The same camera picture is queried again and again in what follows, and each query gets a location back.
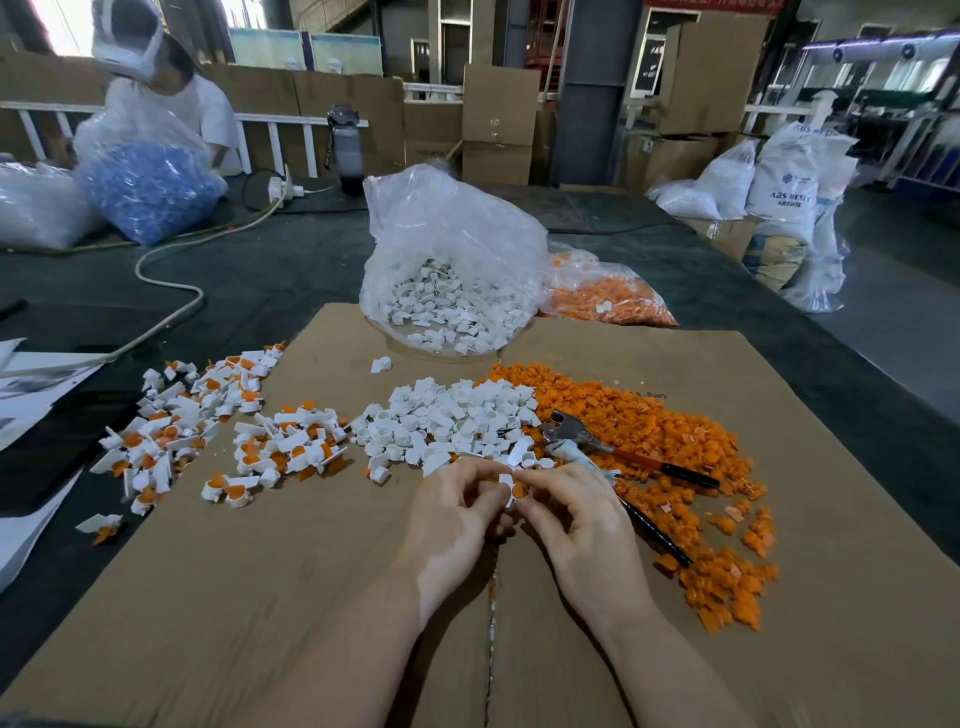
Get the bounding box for person's right hand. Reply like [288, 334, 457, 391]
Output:
[513, 462, 663, 636]

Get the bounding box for person's left hand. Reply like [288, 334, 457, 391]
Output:
[397, 456, 516, 625]

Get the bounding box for person's left forearm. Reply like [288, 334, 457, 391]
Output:
[225, 570, 430, 728]

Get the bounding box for person's right forearm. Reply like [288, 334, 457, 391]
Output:
[600, 603, 755, 728]

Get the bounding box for pile of white plastic parts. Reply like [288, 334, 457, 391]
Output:
[348, 377, 558, 486]

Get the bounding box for pile of orange plastic parts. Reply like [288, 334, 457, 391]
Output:
[486, 363, 781, 636]

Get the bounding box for clear bag of orange parts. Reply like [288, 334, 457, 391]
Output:
[538, 241, 679, 328]

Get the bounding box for clear bag of white parts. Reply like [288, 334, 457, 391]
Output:
[359, 163, 551, 358]

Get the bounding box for brown cardboard sheet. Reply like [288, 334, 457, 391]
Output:
[0, 303, 960, 728]

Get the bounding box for pile of assembled white-orange parts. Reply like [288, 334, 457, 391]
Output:
[88, 341, 354, 519]

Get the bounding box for small white sack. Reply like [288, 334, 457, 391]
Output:
[645, 178, 723, 222]

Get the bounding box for brown paper sack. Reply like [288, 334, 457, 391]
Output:
[741, 231, 809, 293]

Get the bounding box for clear sack of pellets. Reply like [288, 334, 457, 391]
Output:
[780, 198, 853, 315]

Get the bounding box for wide cardboard box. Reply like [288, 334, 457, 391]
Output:
[618, 132, 722, 198]

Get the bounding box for low cardboard box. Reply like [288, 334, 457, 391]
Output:
[402, 100, 465, 169]

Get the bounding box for dark water bottle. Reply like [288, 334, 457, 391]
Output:
[325, 104, 366, 198]

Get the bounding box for white power strip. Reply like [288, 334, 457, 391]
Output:
[267, 165, 308, 204]

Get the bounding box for stray white-orange part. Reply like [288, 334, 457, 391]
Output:
[75, 513, 125, 546]

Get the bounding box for stack of two cardboard boxes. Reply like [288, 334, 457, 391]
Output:
[460, 63, 542, 188]

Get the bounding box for large white printed sack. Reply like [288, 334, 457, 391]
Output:
[745, 123, 861, 249]

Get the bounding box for grey pillar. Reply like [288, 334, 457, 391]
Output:
[550, 0, 651, 188]

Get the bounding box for white railing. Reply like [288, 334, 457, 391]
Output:
[0, 100, 371, 180]

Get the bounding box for clear bag of blue parts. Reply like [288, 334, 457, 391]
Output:
[72, 96, 229, 248]

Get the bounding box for tall cardboard box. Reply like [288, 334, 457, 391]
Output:
[659, 10, 771, 137]

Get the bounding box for white paper sheets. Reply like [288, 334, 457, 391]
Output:
[0, 336, 105, 595]

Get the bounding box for blue and white posters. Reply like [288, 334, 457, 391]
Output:
[228, 27, 384, 77]

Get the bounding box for clear plastic bag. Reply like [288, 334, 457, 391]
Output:
[0, 160, 104, 252]

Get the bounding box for pliers with red-black handles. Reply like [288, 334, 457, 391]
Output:
[539, 409, 722, 569]

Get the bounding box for white cable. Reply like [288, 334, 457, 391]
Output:
[0, 193, 288, 381]

